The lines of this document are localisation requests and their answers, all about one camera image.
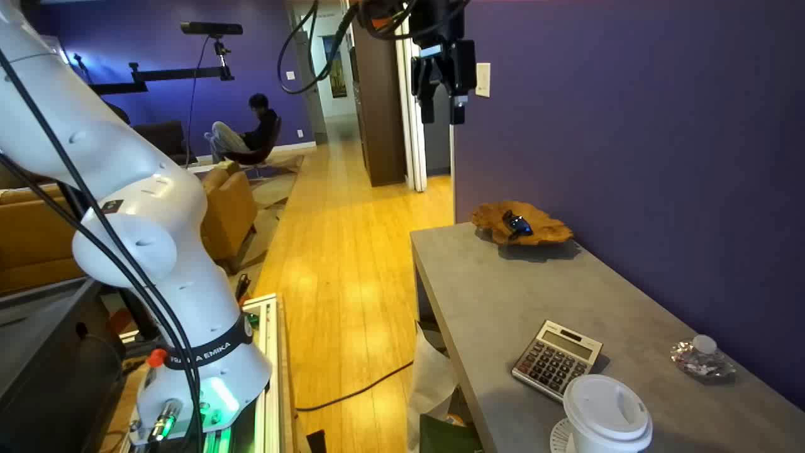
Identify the white paper bag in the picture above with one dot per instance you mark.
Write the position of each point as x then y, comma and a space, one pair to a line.
432, 379

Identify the seated person in dark clothes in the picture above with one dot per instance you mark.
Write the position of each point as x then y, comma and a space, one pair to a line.
253, 135

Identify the grey desktop calculator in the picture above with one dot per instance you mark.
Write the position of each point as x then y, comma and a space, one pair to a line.
554, 358

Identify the dark armchair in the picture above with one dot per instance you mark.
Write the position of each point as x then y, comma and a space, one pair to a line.
165, 140

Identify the black camera on stand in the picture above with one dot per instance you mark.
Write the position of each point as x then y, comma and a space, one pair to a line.
213, 29

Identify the crumpled grey wrapper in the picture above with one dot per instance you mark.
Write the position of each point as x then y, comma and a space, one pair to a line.
704, 355

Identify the blue object in bowl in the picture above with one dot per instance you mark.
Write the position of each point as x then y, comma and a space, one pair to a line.
516, 225

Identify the dark brown wooden cabinet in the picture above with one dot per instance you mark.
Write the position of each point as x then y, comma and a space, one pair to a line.
382, 116

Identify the brown cardboard box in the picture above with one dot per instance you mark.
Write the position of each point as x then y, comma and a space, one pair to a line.
231, 209

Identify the irregular wooden bowl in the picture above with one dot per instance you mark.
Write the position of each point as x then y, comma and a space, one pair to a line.
536, 228

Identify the black horizontal boom bar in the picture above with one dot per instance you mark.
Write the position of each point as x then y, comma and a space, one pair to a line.
168, 77

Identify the white lidded paper cup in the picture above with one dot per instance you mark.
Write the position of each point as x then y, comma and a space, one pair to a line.
604, 417

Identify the white wall light switch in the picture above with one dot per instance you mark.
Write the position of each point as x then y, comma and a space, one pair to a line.
483, 79

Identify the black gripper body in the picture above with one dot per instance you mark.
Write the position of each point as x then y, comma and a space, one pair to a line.
444, 62

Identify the dark grey side cabinet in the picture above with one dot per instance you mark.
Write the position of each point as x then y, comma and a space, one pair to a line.
46, 368

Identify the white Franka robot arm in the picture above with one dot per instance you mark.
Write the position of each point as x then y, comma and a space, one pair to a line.
143, 209

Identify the white door frame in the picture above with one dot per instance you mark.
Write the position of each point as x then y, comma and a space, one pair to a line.
414, 143

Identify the aluminium frame rail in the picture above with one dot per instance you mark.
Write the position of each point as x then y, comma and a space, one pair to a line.
273, 379

